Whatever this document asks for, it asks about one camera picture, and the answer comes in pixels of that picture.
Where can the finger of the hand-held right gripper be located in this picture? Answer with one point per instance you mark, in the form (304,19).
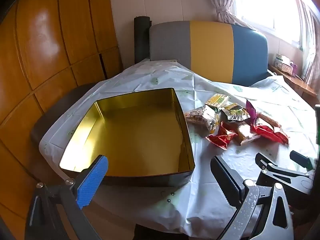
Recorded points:
(262,161)
(300,158)

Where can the tissue box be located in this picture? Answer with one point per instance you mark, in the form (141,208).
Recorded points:
(285,66)

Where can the grey yellow blue chair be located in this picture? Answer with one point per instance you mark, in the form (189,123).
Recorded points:
(210,45)

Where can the wooden side desk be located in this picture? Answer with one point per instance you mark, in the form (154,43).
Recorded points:
(300,82)

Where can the wooden wardrobe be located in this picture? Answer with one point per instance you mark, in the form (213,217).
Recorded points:
(37,42)

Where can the window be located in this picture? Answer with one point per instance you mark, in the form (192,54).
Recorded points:
(265,2)

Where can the black rolled mat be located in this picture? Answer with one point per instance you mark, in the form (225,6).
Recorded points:
(141,40)

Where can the red foil snack packet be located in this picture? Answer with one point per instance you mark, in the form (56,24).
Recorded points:
(222,137)

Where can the yellow foil snack packet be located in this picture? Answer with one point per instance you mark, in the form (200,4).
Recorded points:
(235,112)

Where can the clear peanut snack bag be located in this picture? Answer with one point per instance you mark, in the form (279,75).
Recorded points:
(200,116)

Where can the white printed tablecloth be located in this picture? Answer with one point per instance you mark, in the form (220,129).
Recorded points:
(160,80)

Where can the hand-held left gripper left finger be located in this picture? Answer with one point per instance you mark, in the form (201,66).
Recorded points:
(92,180)

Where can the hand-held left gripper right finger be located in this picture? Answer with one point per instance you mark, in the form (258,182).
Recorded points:
(227,177)

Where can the clear pastry snack packet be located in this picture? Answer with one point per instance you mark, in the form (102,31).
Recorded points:
(246,132)

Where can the purple snack packet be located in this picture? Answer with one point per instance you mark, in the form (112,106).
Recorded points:
(250,110)

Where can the maroon tin box gold interior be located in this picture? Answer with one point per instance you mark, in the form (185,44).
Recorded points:
(137,130)

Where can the red-ended cereal bar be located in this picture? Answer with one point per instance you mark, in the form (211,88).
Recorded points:
(268,122)

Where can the white patterned curtain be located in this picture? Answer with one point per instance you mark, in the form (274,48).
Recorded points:
(225,5)

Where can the green yellow grid snack packet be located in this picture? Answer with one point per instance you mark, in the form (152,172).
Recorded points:
(217,101)

